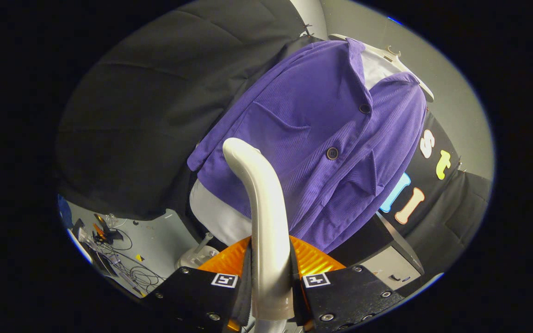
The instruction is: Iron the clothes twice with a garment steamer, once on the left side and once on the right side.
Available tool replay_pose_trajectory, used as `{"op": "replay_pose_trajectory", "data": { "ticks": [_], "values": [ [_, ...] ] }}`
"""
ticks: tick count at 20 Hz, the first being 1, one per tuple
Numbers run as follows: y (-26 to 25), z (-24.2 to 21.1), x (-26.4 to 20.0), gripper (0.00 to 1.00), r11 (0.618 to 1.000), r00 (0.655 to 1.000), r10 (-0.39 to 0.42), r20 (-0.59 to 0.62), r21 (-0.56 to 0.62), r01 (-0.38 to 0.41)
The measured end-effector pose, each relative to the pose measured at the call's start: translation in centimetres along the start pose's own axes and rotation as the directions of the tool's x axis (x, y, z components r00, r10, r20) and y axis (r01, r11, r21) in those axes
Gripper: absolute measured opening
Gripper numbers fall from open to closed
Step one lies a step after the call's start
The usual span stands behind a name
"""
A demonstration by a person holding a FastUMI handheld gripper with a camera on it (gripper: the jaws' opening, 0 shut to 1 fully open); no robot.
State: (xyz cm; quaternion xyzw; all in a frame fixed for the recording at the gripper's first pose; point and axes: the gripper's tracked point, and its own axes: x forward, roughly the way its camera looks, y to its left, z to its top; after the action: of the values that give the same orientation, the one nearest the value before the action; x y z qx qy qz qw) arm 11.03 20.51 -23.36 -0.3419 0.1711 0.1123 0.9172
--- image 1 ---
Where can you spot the purple jacket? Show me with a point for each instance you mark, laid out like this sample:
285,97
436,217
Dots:
312,115

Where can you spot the white clothes hanger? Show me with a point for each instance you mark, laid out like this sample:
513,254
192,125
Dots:
410,74

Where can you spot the white steamer base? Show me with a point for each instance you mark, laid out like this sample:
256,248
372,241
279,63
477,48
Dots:
192,259

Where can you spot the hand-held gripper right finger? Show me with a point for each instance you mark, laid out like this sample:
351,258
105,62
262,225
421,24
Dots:
345,296

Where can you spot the grey cabinet with dark top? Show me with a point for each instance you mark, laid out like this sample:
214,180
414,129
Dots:
387,264

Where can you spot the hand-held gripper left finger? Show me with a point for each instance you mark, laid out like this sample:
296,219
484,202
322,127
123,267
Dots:
197,296

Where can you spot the white garment steamer head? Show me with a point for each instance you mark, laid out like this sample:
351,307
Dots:
269,222

